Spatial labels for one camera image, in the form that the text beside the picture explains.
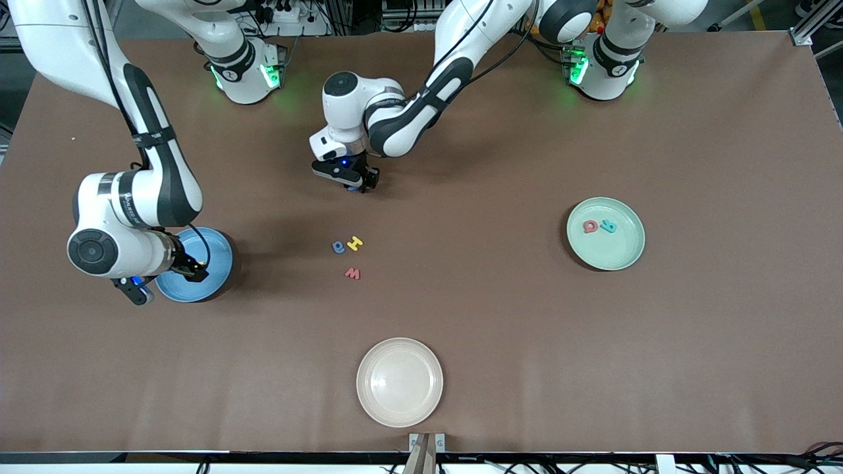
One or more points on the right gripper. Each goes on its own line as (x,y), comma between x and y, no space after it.
(185,261)

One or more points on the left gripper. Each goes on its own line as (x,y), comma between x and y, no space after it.
(369,175)

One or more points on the red foam letter Q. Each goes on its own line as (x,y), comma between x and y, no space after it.
(585,227)

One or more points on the teal foam letter k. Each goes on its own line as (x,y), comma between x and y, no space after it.
(609,227)

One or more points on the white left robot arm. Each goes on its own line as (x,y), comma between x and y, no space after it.
(342,115)

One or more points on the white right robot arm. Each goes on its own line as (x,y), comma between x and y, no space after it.
(39,39)

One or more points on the blue plate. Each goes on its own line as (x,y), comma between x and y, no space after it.
(217,283)

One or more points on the blue foam letter a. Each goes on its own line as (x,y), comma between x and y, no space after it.
(338,247)

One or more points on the red foam letter W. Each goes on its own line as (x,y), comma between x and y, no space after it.
(353,274)

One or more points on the white socket strip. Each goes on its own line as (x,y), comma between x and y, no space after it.
(415,26)

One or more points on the white power strip with plugs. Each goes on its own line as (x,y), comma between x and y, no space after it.
(290,27)

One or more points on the beige plate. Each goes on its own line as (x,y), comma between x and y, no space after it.
(400,382)

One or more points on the pale green plate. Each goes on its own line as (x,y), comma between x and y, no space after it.
(612,253)

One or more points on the orange packaged items pile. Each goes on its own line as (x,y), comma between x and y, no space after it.
(598,16)

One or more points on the brown table cover sheet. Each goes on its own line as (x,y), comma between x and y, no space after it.
(593,362)

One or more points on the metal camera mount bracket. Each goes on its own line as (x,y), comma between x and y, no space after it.
(427,444)

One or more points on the aluminium frame profile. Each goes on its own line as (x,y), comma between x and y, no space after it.
(807,29)

